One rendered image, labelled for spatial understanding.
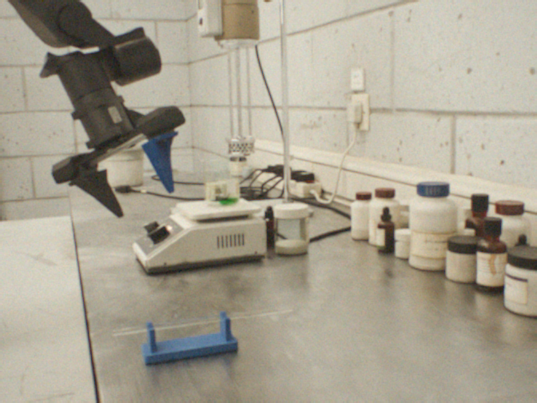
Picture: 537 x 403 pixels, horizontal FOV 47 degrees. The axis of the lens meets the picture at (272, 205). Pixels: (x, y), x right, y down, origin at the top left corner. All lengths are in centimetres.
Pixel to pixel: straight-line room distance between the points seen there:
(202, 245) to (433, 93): 55
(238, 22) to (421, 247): 67
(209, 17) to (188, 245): 57
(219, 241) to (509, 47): 56
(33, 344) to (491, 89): 81
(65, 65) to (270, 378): 46
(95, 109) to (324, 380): 44
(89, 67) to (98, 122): 7
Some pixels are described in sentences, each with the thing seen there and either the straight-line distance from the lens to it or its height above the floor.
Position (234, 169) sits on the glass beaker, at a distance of 103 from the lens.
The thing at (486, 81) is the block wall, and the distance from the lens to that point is 114.
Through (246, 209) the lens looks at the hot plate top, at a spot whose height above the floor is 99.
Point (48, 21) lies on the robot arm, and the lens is 82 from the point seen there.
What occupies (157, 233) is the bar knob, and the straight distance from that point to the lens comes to 101.
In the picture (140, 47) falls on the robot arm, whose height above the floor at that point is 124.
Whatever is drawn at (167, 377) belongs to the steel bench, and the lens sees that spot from 64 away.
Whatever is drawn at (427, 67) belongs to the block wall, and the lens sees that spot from 129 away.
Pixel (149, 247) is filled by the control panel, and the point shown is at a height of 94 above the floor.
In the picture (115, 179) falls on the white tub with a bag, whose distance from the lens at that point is 200.
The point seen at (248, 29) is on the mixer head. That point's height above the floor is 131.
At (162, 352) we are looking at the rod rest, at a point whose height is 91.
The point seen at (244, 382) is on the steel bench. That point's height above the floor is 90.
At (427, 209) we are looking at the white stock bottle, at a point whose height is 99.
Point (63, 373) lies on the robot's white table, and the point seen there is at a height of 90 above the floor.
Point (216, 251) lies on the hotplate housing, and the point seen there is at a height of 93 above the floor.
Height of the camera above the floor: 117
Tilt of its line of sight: 10 degrees down
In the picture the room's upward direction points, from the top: 2 degrees counter-clockwise
